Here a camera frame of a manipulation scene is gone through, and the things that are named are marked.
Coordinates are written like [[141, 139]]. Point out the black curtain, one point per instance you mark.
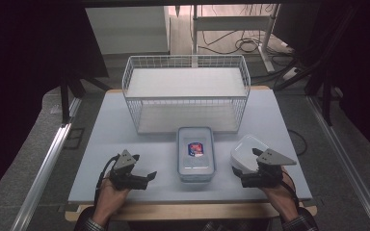
[[359, 64]]

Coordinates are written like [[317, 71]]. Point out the white plastic container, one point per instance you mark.
[[244, 154]]

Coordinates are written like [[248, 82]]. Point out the black stand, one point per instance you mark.
[[326, 96], [66, 96]]

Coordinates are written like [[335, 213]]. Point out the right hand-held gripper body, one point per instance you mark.
[[266, 174]]

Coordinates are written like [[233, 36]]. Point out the wooden table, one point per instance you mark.
[[189, 211]]

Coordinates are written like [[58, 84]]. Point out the person's right hand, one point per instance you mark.
[[284, 199]]

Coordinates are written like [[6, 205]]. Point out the clear lidded container with label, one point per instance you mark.
[[196, 168]]

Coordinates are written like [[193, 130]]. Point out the white power strip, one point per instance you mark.
[[290, 74]]

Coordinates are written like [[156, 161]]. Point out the person's left hand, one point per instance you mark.
[[107, 200]]

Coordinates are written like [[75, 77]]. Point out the white desk frame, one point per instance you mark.
[[231, 23]]

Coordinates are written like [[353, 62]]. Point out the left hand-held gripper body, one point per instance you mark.
[[125, 179]]

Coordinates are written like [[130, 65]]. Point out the aluminium rail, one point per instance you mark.
[[350, 166], [45, 170]]

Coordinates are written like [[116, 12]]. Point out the person's plaid trousers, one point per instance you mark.
[[231, 226]]

